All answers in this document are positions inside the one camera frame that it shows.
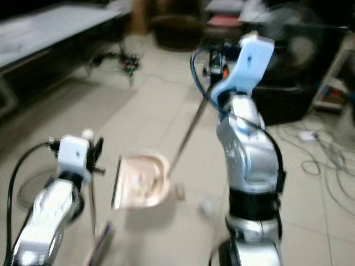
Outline grey broom stick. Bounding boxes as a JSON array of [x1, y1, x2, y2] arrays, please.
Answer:
[[168, 91, 210, 177]]

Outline grey floor cables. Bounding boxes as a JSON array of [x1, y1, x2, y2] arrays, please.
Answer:
[[277, 123, 355, 218]]

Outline pink plastic dustpan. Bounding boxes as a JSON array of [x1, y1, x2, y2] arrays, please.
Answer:
[[83, 150, 186, 266]]

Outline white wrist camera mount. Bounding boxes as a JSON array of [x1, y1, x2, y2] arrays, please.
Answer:
[[210, 32, 276, 107], [58, 135, 94, 183]]

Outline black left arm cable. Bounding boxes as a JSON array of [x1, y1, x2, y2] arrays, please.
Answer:
[[4, 141, 62, 266]]

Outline round wire fan grille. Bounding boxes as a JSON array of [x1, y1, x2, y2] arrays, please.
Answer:
[[16, 168, 67, 214]]

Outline long white table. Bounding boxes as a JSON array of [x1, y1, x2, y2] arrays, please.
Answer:
[[0, 4, 135, 114]]

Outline flat red box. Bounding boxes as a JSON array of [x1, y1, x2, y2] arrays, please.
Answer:
[[207, 15, 245, 28]]

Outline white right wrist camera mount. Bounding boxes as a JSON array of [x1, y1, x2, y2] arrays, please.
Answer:
[[210, 32, 276, 107]]

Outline white power adapter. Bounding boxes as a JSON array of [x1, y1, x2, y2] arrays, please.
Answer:
[[299, 130, 320, 142]]

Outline dark brown round basket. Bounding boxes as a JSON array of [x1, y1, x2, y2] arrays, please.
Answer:
[[152, 14, 207, 52]]

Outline white shelf rack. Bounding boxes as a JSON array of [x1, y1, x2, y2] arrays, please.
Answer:
[[312, 30, 355, 115]]

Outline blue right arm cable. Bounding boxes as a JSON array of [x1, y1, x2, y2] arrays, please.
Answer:
[[190, 45, 228, 118]]

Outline black tangled cable bundle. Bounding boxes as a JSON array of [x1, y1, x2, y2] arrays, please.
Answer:
[[89, 49, 140, 77]]

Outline white crumpled paper ball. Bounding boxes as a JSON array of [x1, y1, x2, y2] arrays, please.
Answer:
[[198, 198, 216, 218]]

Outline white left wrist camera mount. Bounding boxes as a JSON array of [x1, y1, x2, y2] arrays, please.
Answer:
[[58, 135, 94, 183]]

